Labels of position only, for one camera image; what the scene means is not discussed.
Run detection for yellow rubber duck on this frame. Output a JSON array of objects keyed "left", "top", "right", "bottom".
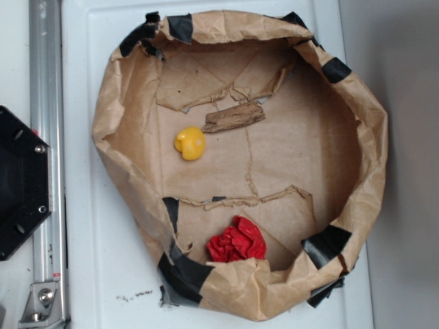
[{"left": 174, "top": 126, "right": 206, "bottom": 160}]

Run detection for brown paper bag bin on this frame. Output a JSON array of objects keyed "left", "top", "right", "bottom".
[{"left": 92, "top": 10, "right": 388, "bottom": 321}]

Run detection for brown wood bark piece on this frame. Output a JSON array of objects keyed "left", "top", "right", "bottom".
[{"left": 201, "top": 101, "right": 265, "bottom": 133}]

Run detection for crumpled red paper ball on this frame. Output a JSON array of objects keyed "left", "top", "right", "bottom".
[{"left": 206, "top": 216, "right": 267, "bottom": 263}]

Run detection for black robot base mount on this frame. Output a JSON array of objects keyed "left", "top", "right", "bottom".
[{"left": 1, "top": 106, "right": 51, "bottom": 261}]

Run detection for aluminium extrusion rail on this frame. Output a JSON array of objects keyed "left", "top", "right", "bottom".
[{"left": 29, "top": 1, "right": 71, "bottom": 328}]

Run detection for metal corner bracket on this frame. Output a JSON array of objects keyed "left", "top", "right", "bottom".
[{"left": 18, "top": 281, "right": 62, "bottom": 328}]

